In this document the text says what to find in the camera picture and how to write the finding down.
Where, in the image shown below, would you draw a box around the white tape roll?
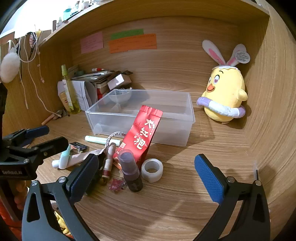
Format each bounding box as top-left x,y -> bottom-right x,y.
141,158 -> 164,183

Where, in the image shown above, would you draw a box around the pinkish white squeeze tube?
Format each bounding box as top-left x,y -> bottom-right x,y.
52,149 -> 105,169

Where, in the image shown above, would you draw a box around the yellow chick plush toy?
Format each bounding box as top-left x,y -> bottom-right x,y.
196,39 -> 251,123

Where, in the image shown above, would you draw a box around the mint green tube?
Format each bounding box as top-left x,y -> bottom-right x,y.
60,144 -> 71,169

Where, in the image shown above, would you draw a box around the beige cosmetic tube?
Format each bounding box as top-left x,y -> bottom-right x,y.
58,90 -> 73,113

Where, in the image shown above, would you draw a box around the purple cap spray bottle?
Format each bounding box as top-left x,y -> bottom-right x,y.
118,149 -> 143,192

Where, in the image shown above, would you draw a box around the green sticky note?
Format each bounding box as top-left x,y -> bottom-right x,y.
110,28 -> 144,40

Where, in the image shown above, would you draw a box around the stack of books and papers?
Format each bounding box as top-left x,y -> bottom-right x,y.
69,65 -> 133,100

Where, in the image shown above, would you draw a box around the pink wooden stick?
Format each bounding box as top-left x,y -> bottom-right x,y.
42,113 -> 56,126

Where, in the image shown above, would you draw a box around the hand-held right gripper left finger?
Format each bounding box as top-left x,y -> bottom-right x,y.
22,153 -> 100,241

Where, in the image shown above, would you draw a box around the white cable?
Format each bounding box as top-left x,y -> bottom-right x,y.
8,24 -> 62,116

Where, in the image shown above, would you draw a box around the small dark blue box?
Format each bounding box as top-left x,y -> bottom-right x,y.
69,142 -> 88,152

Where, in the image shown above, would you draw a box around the red book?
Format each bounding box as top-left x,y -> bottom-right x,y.
96,88 -> 109,100

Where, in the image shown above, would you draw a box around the pink hair clip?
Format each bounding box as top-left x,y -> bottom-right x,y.
109,178 -> 126,192

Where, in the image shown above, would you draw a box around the white fluffy pompom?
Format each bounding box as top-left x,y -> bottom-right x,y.
0,52 -> 21,84

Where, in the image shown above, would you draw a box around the orange sticky note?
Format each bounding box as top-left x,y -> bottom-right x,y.
109,34 -> 158,54

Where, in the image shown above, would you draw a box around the red white lip balm tube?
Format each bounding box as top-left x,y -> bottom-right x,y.
102,142 -> 116,180

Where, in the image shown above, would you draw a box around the white folded papers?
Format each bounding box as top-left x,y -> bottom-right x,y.
57,80 -> 97,112

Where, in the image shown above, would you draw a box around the braided rope loop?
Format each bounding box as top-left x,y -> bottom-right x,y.
105,131 -> 126,151

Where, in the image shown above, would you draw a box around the pale green stick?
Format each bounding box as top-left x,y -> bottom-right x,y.
85,135 -> 123,145

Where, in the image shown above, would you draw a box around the red tea packet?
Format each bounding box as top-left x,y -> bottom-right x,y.
113,105 -> 163,167

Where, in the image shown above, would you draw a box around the small white cardboard box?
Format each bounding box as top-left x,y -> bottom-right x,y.
107,74 -> 132,91

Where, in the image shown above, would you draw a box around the pink sticky note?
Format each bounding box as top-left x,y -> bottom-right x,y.
80,31 -> 103,54

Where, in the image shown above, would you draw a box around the clear plastic storage box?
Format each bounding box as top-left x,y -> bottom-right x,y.
85,89 -> 196,147

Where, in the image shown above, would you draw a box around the patterned lace band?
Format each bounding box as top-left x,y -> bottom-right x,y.
28,31 -> 38,56

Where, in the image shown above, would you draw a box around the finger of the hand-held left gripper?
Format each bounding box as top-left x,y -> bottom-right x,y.
2,125 -> 50,147
13,137 -> 69,166

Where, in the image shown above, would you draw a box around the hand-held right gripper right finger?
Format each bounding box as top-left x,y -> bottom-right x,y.
193,153 -> 271,241

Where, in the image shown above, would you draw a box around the yellow green spray bottle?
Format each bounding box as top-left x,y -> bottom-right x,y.
61,64 -> 81,115

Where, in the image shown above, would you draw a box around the glass bowl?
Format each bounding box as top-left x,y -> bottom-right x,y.
109,88 -> 133,105

